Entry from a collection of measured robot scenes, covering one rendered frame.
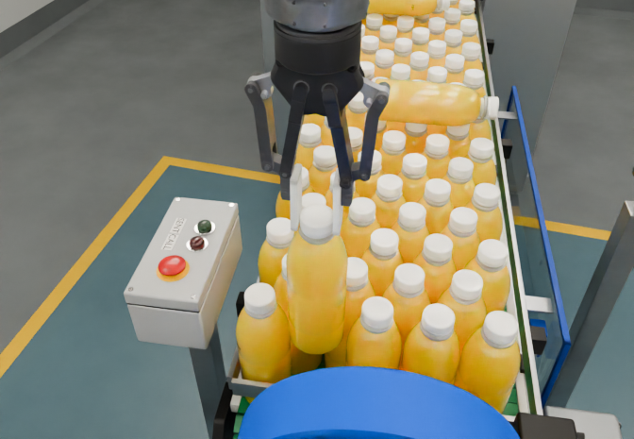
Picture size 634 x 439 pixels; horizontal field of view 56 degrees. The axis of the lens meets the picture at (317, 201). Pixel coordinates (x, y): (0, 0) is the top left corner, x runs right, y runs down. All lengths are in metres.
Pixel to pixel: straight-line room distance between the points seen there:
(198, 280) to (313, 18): 0.43
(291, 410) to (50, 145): 2.82
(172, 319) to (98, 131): 2.52
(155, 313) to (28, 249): 1.88
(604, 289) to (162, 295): 0.71
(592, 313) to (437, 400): 0.64
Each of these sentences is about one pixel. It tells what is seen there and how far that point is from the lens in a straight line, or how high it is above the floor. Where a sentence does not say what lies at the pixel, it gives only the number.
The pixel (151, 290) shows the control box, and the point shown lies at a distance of 0.80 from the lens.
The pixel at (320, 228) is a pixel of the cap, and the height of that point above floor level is 1.25.
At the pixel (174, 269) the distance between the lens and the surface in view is 0.80.
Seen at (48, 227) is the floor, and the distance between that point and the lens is 2.74.
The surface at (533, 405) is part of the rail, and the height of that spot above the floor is 0.97.
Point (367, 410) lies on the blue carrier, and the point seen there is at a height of 1.23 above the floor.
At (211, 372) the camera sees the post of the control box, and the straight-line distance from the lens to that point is 1.04.
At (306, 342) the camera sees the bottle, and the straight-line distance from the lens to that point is 0.76.
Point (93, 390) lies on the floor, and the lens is 2.11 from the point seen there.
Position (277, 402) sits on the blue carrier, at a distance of 0.56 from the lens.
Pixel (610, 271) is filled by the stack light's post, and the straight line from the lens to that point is 1.07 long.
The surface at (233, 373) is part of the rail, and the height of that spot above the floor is 0.98.
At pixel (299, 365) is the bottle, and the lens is 0.91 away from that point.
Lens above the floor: 1.67
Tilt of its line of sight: 40 degrees down
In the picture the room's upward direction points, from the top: straight up
